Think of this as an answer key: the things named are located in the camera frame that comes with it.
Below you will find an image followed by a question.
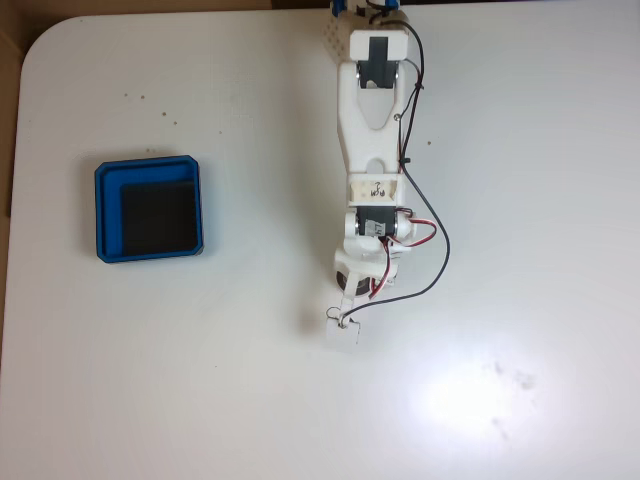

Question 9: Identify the white perforated block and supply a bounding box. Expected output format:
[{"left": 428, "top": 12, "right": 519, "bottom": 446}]
[{"left": 323, "top": 12, "right": 359, "bottom": 64}]

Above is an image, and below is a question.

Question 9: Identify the white camera box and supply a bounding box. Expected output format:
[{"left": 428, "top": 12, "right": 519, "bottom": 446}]
[{"left": 323, "top": 317, "right": 363, "bottom": 354}]

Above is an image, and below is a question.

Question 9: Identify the blue box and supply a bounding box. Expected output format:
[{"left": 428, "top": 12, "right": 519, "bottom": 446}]
[{"left": 93, "top": 155, "right": 206, "bottom": 264}]

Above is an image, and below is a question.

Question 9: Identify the red and white servo cable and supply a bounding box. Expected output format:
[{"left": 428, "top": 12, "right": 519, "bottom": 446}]
[{"left": 368, "top": 215, "right": 438, "bottom": 301}]

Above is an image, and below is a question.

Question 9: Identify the black foam pad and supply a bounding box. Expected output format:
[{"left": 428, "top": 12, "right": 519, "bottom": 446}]
[{"left": 121, "top": 181, "right": 198, "bottom": 253}]

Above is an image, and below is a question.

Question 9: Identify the black cable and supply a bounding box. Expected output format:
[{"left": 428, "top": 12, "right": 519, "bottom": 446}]
[{"left": 327, "top": 9, "right": 451, "bottom": 326}]

